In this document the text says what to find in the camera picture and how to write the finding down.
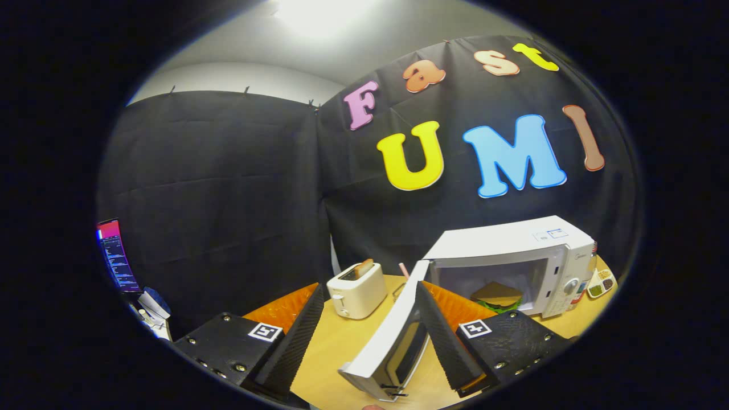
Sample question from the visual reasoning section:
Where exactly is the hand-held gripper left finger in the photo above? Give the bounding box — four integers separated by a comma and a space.
174, 283, 325, 399

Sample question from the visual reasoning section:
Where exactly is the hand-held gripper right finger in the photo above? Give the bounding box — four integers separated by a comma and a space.
415, 281, 570, 398

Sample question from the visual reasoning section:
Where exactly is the lettuce sandwich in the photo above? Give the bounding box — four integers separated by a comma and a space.
470, 281, 523, 314

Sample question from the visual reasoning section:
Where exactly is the white microwave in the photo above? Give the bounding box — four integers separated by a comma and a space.
338, 215, 597, 403

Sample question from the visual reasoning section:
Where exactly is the white toaster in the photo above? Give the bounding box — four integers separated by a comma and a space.
327, 262, 388, 320

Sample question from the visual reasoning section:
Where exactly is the small white object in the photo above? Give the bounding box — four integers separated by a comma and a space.
138, 288, 173, 341

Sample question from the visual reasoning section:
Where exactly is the white divided bean tray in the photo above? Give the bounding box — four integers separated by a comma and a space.
587, 268, 616, 299

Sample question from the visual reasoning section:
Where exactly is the black backdrop cloth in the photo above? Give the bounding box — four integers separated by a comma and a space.
97, 35, 638, 337

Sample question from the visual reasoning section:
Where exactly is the computer monitor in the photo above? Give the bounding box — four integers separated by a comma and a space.
96, 219, 141, 294

